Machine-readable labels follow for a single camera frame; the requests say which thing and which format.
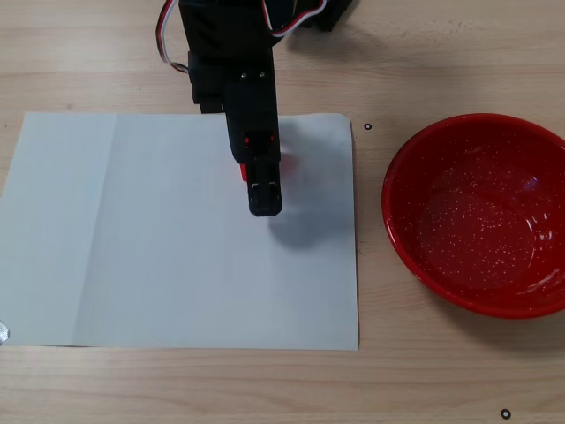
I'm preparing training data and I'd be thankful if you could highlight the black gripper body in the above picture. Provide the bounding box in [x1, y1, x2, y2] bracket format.
[178, 0, 277, 115]

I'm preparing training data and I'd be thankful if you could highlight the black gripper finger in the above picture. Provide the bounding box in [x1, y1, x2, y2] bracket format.
[223, 81, 283, 217]

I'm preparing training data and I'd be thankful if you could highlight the red cube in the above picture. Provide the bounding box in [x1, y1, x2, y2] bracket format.
[239, 152, 298, 183]

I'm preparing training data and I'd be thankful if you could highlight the red speckled bowl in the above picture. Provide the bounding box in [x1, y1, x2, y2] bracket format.
[381, 113, 565, 320]

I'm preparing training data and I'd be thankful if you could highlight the white paper sheet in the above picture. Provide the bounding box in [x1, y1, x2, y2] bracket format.
[0, 112, 361, 352]

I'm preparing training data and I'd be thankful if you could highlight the red white black servo wire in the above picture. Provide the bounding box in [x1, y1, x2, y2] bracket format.
[154, 0, 191, 76]
[260, 0, 328, 38]

